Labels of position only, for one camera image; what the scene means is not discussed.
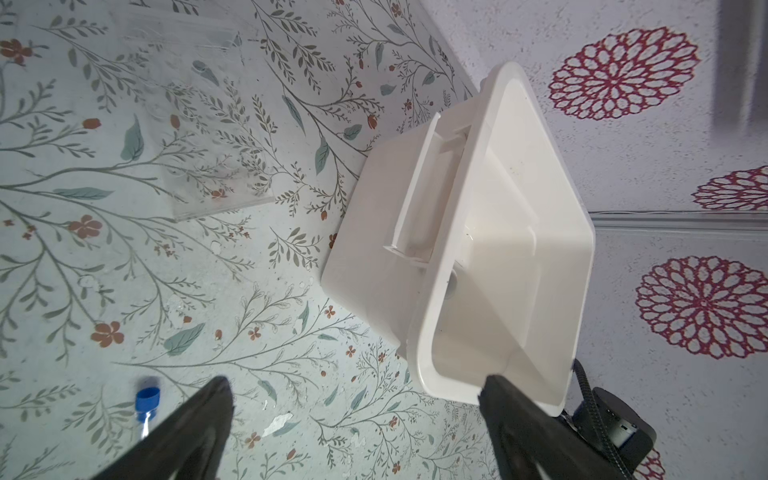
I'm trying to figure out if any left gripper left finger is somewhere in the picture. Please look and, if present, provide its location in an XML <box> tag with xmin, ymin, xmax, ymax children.
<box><xmin>95</xmin><ymin>376</ymin><xmax>234</xmax><ymax>480</ymax></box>

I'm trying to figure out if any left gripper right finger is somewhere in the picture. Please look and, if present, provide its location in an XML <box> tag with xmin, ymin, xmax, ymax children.
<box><xmin>478</xmin><ymin>375</ymin><xmax>622</xmax><ymax>479</ymax></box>

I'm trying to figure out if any white plastic storage bin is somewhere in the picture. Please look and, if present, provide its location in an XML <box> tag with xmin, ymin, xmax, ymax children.
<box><xmin>321</xmin><ymin>62</ymin><xmax>596</xmax><ymax>416</ymax></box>

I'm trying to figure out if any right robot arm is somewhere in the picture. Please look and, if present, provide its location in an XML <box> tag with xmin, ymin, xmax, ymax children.
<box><xmin>557</xmin><ymin>359</ymin><xmax>657</xmax><ymax>479</ymax></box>

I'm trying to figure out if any blue-capped test tube right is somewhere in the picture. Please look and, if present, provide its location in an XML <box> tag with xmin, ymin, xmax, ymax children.
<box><xmin>134</xmin><ymin>386</ymin><xmax>161</xmax><ymax>440</ymax></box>

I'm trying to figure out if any clear acrylic tube rack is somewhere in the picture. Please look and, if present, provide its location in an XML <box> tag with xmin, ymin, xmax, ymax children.
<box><xmin>110</xmin><ymin>1</ymin><xmax>274</xmax><ymax>220</ymax></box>

